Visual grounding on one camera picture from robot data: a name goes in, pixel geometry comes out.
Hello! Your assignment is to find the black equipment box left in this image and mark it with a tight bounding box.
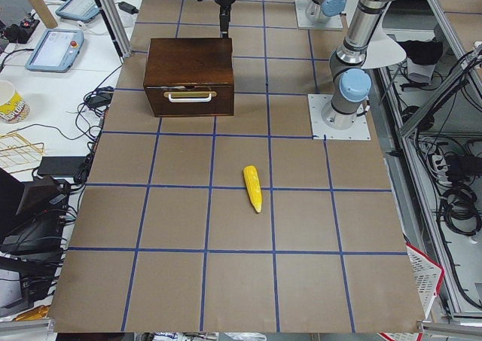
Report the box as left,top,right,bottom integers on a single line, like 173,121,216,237
1,170,71,255

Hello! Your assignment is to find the white lamp shade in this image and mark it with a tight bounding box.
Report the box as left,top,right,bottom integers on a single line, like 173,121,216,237
361,14,406,69

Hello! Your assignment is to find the aluminium frame rail right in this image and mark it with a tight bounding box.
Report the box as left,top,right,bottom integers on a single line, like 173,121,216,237
395,0,481,323

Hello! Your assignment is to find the teach pendant tablet near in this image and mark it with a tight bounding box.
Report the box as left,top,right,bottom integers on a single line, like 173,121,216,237
25,29,84,73

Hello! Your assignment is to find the gold wire rack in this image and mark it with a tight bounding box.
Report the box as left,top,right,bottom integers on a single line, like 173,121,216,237
1,132,44,173

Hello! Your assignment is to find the teach pendant tablet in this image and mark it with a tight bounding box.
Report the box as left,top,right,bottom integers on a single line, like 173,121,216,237
25,29,84,73
55,0,99,23

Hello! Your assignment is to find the cardboard tube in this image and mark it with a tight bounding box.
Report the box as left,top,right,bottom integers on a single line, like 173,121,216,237
28,0,58,29

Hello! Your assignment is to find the aluminium frame post left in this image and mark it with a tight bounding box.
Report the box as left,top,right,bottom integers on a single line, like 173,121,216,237
94,0,132,59

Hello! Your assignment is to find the wooden drawer with white handle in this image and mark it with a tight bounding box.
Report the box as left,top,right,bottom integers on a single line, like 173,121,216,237
145,86,234,117

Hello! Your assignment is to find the paper popcorn cup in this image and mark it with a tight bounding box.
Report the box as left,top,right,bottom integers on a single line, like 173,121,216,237
1,80,30,123

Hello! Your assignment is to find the dark brown wooden drawer box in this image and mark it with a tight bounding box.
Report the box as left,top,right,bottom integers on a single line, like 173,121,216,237
143,38,234,94

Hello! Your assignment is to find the white perforated basket red rim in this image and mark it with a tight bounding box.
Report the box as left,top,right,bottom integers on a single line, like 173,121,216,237
406,243,444,319

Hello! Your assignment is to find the black power adapter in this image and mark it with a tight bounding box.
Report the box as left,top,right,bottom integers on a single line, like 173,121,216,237
84,90,113,109

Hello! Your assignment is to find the teach pendant tablet far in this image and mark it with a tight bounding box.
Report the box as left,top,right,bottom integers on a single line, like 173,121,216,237
55,0,99,23

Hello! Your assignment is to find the yellow corn cob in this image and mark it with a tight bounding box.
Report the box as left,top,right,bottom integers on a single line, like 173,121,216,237
243,165,263,213

